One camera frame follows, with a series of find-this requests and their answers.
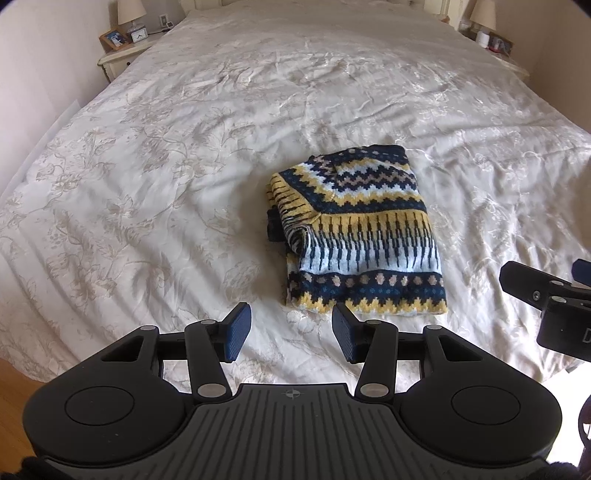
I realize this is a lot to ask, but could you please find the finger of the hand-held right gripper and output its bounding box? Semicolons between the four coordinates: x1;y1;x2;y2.
499;261;563;304
571;259;591;291

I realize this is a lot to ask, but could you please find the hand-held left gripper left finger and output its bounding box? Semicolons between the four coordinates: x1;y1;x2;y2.
98;302;253;402

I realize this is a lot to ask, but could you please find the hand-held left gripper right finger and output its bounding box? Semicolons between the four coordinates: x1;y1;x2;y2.
332;303;486;400

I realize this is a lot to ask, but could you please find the patterned knit sweater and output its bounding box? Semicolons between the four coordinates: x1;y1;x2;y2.
265;144;450;317

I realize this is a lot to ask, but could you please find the bed with white embroidered bedspread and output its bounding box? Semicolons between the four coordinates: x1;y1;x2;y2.
0;4;591;385

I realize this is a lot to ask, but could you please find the cream nightstand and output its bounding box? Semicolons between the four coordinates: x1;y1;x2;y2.
457;28;530;80
96;28;163;84

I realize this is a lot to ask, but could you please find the white table lamp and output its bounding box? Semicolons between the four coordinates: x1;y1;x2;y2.
469;0;498;33
117;0;145;31

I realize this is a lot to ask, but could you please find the wooden photo frame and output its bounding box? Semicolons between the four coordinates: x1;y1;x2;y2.
99;28;133;51

